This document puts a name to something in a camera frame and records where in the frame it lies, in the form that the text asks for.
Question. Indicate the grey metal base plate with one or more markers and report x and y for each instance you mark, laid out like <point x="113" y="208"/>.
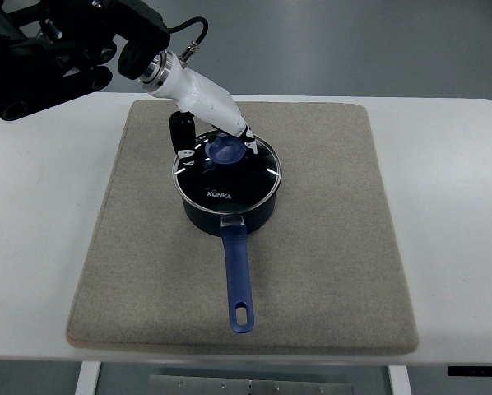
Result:
<point x="169" y="384"/>

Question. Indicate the black table control panel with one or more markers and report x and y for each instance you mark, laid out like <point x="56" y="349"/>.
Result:
<point x="483" y="371"/>

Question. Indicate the dark saucepan blue handle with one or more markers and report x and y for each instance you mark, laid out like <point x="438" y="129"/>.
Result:
<point x="232" y="223"/>

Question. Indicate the white table leg left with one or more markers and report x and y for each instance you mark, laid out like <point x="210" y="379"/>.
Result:
<point x="88" y="378"/>

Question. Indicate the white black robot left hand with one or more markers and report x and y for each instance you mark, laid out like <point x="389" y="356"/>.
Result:
<point x="193" y="93"/>

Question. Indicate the beige fabric mat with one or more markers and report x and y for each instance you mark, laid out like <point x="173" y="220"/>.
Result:
<point x="326" y="271"/>

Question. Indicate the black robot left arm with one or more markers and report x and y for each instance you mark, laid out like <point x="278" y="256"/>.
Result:
<point x="52" y="52"/>

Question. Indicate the glass pot lid blue knob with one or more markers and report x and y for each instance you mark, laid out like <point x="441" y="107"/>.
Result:
<point x="223" y="175"/>

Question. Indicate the white table leg right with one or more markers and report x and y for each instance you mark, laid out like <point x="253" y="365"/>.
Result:
<point x="399" y="380"/>

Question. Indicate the white table leg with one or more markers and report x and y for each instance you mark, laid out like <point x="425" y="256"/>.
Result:
<point x="88" y="378"/>
<point x="399" y="380"/>

